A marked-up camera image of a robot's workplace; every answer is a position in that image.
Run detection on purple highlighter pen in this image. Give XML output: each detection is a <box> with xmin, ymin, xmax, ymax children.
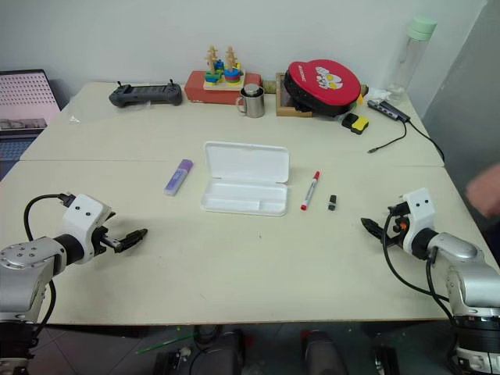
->
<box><xmin>162</xmin><ymin>158</ymin><xmax>195</xmax><ymax>197</ymax></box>

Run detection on crumpled clear plastic wrapper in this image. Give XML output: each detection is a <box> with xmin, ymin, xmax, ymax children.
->
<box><xmin>366</xmin><ymin>87</ymin><xmax>392</xmax><ymax>104</ymax></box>

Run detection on stainless steel mug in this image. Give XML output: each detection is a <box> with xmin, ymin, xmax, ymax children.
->
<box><xmin>234</xmin><ymin>83</ymin><xmax>266</xmax><ymax>119</ymax></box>

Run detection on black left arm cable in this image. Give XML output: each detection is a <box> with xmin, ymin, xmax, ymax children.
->
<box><xmin>23</xmin><ymin>192</ymin><xmax>76</xmax><ymax>244</ymax></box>

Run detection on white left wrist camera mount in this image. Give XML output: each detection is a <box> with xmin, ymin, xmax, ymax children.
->
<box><xmin>61</xmin><ymin>193</ymin><xmax>113</xmax><ymax>263</ymax></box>

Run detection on grey USB hub with cable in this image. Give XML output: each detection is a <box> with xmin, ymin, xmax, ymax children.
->
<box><xmin>366</xmin><ymin>98</ymin><xmax>447</xmax><ymax>162</ymax></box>

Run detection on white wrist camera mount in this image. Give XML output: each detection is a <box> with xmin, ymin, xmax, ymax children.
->
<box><xmin>61</xmin><ymin>193</ymin><xmax>113</xmax><ymax>263</ymax></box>
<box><xmin>397</xmin><ymin>187</ymin><xmax>437</xmax><ymax>255</ymax></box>

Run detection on clear bottle with green cap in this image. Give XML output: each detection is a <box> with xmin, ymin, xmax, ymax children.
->
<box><xmin>387</xmin><ymin>16</ymin><xmax>438</xmax><ymax>105</ymax></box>

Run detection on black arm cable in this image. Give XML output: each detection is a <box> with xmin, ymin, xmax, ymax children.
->
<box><xmin>381</xmin><ymin>212</ymin><xmax>463</xmax><ymax>326</ymax></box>
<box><xmin>23</xmin><ymin>192</ymin><xmax>76</xmax><ymax>244</ymax></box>

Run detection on red cardboard box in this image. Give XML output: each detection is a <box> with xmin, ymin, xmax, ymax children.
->
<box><xmin>184</xmin><ymin>70</ymin><xmax>263</xmax><ymax>105</ymax></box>

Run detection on person's bare hand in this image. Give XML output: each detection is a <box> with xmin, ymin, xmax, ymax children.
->
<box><xmin>465</xmin><ymin>162</ymin><xmax>500</xmax><ymax>219</ymax></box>

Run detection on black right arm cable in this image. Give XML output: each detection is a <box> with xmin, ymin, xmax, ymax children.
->
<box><xmin>381</xmin><ymin>212</ymin><xmax>463</xmax><ymax>326</ymax></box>

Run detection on red capped marker pen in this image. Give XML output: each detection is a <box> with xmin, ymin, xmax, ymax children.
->
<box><xmin>299</xmin><ymin>170</ymin><xmax>322</xmax><ymax>213</ymax></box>

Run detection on dark grey handheld controller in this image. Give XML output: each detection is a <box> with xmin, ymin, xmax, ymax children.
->
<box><xmin>108</xmin><ymin>79</ymin><xmax>184</xmax><ymax>109</ymax></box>

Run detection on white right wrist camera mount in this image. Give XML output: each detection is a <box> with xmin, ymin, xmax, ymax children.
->
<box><xmin>397</xmin><ymin>187</ymin><xmax>437</xmax><ymax>255</ymax></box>

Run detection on white open pencil case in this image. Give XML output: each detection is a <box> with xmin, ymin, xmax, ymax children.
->
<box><xmin>200</xmin><ymin>141</ymin><xmax>291</xmax><ymax>217</ymax></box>

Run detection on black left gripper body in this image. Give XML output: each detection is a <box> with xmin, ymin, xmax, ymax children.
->
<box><xmin>94</xmin><ymin>210</ymin><xmax>125</xmax><ymax>255</ymax></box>

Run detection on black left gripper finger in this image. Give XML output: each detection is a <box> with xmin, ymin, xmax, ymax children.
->
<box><xmin>113</xmin><ymin>235</ymin><xmax>142</xmax><ymax>254</ymax></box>
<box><xmin>123</xmin><ymin>228</ymin><xmax>149</xmax><ymax>243</ymax></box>

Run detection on red black round pad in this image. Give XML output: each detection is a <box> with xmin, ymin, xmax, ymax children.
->
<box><xmin>283</xmin><ymin>59</ymin><xmax>363</xmax><ymax>119</ymax></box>

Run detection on wooden tray box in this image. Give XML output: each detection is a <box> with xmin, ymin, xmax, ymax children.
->
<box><xmin>275</xmin><ymin>72</ymin><xmax>314</xmax><ymax>118</ymax></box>

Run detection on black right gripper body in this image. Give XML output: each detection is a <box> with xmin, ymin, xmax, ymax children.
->
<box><xmin>384</xmin><ymin>204</ymin><xmax>411</xmax><ymax>248</ymax></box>

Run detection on yellow black small device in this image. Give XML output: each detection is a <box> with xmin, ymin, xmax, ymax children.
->
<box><xmin>341</xmin><ymin>112</ymin><xmax>370</xmax><ymax>137</ymax></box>

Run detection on colourful wooden stacking toy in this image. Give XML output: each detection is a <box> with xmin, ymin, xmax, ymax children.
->
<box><xmin>202</xmin><ymin>45</ymin><xmax>247</xmax><ymax>94</ymax></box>

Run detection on green stick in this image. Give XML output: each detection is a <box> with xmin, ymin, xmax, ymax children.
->
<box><xmin>135</xmin><ymin>333</ymin><xmax>197</xmax><ymax>355</ymax></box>

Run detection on dark rounded shape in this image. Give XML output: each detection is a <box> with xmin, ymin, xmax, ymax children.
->
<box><xmin>299</xmin><ymin>329</ymin><xmax>349</xmax><ymax>375</ymax></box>

